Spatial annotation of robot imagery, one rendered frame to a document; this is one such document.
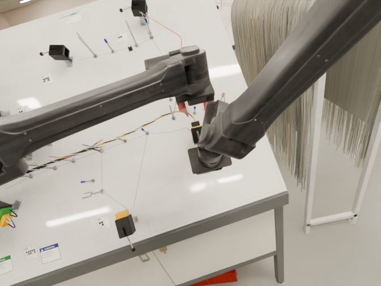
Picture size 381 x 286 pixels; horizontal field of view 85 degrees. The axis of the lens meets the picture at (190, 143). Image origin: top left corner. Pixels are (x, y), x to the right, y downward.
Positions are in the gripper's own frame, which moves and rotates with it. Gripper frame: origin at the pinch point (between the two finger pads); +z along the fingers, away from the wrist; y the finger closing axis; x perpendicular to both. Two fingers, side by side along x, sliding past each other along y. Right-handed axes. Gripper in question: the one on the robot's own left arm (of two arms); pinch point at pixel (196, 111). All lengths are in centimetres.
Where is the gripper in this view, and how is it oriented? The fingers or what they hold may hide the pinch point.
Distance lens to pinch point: 63.3
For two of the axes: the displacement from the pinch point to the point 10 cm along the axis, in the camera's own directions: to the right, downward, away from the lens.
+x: 2.1, 8.2, -5.4
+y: -9.7, 2.4, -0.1
